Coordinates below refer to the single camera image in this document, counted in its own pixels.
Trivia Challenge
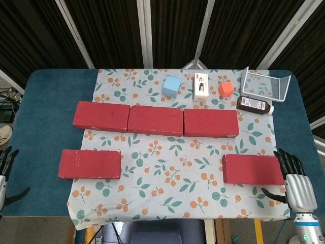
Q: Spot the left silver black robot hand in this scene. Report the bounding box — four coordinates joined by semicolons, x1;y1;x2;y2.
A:
0;146;30;211

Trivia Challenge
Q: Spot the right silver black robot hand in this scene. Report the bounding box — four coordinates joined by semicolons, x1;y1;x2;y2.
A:
261;148;318;212

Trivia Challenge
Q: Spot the red brick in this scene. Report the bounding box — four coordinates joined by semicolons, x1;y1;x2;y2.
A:
183;108;240;139
58;149;122;180
222;154;286;186
127;105;184;137
73;101;131;133

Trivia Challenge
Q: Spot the beige shoe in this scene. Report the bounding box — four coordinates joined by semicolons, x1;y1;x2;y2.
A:
0;125;13;146

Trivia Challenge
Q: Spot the brown bottle with label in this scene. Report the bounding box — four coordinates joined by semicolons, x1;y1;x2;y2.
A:
236;96;275;117

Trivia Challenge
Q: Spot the teal table cover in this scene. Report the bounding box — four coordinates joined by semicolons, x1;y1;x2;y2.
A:
1;69;324;219

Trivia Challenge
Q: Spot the orange cube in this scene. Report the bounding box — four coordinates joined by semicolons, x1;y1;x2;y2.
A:
218;81;234;98

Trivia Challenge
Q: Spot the white product box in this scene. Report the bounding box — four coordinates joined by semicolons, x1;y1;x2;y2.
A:
194;72;210;102

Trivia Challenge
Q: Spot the floral berry print tablecloth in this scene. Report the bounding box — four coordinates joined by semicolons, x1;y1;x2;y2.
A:
66;68;293;231

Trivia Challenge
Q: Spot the light blue cube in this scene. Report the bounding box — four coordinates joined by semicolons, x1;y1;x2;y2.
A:
161;75;181;99

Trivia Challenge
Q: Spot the white wire mesh tray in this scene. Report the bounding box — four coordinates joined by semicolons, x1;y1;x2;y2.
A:
240;67;291;104

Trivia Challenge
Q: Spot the white partition frame post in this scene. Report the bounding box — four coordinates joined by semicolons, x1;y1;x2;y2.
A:
256;0;313;70
137;0;154;69
55;0;96;69
182;0;216;70

